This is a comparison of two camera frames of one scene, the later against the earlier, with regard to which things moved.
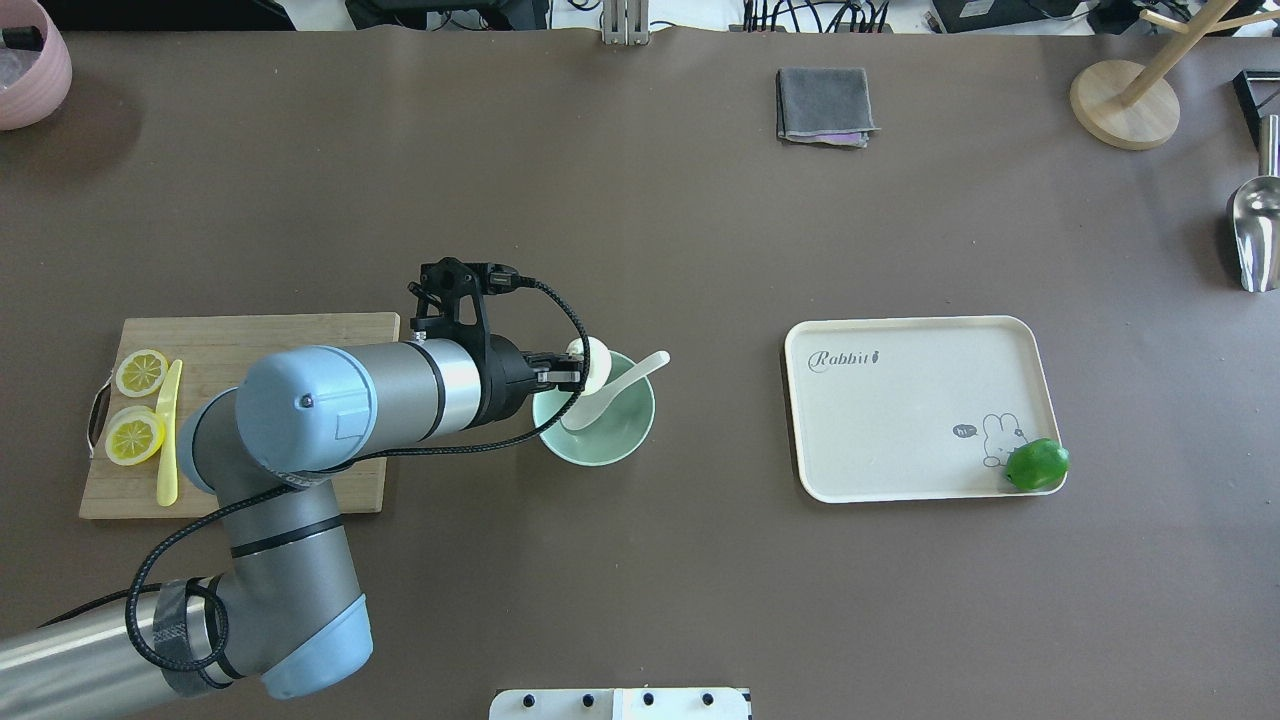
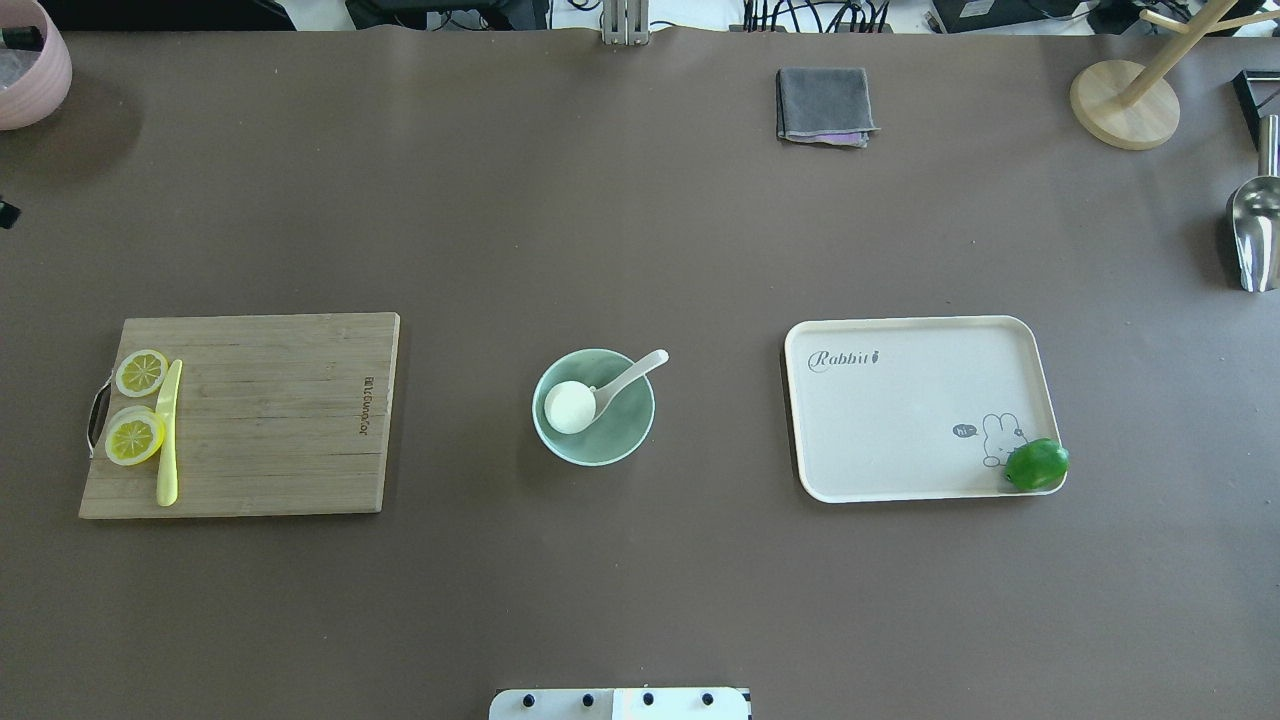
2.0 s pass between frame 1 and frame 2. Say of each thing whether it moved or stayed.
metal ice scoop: stayed
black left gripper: moved
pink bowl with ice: stayed
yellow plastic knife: stayed
